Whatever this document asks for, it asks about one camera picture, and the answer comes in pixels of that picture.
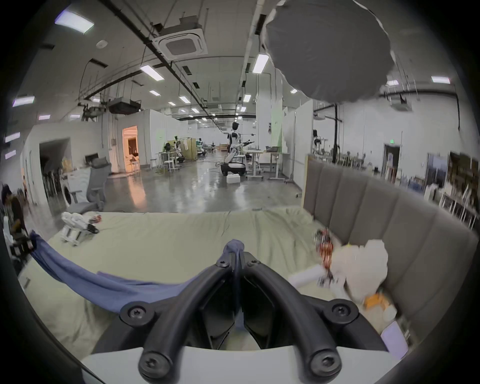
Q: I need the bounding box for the bed with pale green sheet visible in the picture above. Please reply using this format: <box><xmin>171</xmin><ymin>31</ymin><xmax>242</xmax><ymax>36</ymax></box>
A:
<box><xmin>17</xmin><ymin>208</ymin><xmax>413</xmax><ymax>361</ymax></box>

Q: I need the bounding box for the spare white hand-held gripper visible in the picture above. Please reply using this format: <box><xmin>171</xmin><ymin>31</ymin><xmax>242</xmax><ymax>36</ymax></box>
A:
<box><xmin>60</xmin><ymin>211</ymin><xmax>101</xmax><ymax>247</ymax></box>

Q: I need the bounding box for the grey padded headboard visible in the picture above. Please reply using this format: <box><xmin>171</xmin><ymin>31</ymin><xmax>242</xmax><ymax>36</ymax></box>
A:
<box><xmin>302</xmin><ymin>154</ymin><xmax>480</xmax><ymax>338</ymax></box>

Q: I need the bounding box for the grey office chair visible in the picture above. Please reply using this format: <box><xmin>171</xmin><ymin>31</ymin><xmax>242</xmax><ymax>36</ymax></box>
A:
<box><xmin>65</xmin><ymin>157</ymin><xmax>113</xmax><ymax>215</ymax></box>

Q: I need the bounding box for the white rolled tube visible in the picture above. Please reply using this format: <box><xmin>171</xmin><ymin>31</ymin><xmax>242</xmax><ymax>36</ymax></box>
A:
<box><xmin>288</xmin><ymin>265</ymin><xmax>328</xmax><ymax>290</ymax></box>

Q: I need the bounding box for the white washing machine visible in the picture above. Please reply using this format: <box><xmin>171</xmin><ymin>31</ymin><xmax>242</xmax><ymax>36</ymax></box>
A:
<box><xmin>59</xmin><ymin>173</ymin><xmax>81</xmax><ymax>208</ymax></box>

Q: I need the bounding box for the grey photo umbrella on stand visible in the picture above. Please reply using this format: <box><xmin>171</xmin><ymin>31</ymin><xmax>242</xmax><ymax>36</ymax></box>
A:
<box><xmin>262</xmin><ymin>0</ymin><xmax>397</xmax><ymax>166</ymax></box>

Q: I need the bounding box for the orange packet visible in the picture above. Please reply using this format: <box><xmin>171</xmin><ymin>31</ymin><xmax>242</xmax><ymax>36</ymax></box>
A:
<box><xmin>364</xmin><ymin>293</ymin><xmax>389</xmax><ymax>311</ymax></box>

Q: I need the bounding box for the white standing desk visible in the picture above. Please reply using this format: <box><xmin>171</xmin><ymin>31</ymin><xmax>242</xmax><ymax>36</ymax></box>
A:
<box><xmin>244</xmin><ymin>146</ymin><xmax>291</xmax><ymax>181</ymax></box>

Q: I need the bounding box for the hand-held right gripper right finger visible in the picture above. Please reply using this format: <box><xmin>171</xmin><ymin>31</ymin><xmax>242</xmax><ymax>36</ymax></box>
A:
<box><xmin>240</xmin><ymin>251</ymin><xmax>360</xmax><ymax>382</ymax></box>

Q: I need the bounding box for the crumpled white cloth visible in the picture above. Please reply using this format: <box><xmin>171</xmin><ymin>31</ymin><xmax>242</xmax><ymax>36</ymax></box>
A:
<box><xmin>330</xmin><ymin>239</ymin><xmax>389</xmax><ymax>304</ymax></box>

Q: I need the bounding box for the red and black wired device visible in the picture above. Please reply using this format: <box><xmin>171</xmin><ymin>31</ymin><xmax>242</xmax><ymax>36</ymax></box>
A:
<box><xmin>314</xmin><ymin>228</ymin><xmax>335</xmax><ymax>283</ymax></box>

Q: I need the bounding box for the pale purple phone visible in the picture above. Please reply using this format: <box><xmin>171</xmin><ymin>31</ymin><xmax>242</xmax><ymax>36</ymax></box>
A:
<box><xmin>380</xmin><ymin>321</ymin><xmax>410</xmax><ymax>360</ymax></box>

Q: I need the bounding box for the person's body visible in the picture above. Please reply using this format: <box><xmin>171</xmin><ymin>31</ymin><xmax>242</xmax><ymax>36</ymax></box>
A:
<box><xmin>1</xmin><ymin>184</ymin><xmax>28</xmax><ymax>241</ymax></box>

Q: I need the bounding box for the row of shelves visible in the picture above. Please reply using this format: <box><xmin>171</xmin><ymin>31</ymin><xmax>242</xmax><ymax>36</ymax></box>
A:
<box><xmin>424</xmin><ymin>150</ymin><xmax>480</xmax><ymax>230</ymax></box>

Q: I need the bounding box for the dark blue shirt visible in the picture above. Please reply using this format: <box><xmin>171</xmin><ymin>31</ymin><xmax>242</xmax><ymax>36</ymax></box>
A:
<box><xmin>29</xmin><ymin>229</ymin><xmax>245</xmax><ymax>316</ymax></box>

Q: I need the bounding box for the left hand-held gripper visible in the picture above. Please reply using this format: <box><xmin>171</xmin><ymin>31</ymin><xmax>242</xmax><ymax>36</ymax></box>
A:
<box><xmin>9</xmin><ymin>233</ymin><xmax>38</xmax><ymax>264</ymax></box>

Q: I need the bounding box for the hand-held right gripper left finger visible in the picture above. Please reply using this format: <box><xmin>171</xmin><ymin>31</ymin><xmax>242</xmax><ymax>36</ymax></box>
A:
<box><xmin>119</xmin><ymin>252</ymin><xmax>240</xmax><ymax>383</ymax></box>

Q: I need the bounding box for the white humanoid robot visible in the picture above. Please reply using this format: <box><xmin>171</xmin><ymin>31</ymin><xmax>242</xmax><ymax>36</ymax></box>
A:
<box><xmin>220</xmin><ymin>121</ymin><xmax>260</xmax><ymax>177</ymax></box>

